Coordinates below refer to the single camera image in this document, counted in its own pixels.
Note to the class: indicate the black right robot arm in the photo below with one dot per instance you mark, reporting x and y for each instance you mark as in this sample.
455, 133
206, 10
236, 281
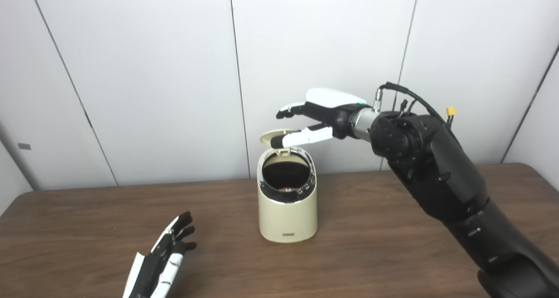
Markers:
445, 175

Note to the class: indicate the round cream bin lid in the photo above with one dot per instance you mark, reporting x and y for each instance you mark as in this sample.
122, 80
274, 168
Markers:
268, 137

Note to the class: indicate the small grey wall tag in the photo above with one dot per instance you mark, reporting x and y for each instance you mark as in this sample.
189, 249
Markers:
24, 146

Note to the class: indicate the red apple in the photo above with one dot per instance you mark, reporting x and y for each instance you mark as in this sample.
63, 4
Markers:
287, 188

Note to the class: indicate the cream-colored bin body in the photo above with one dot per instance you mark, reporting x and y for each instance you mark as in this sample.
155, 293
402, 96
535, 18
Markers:
286, 221

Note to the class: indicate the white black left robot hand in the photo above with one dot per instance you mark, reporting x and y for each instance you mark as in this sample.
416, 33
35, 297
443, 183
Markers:
150, 272

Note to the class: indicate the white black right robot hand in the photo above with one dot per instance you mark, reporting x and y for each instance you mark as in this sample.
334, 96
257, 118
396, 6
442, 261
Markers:
332, 110

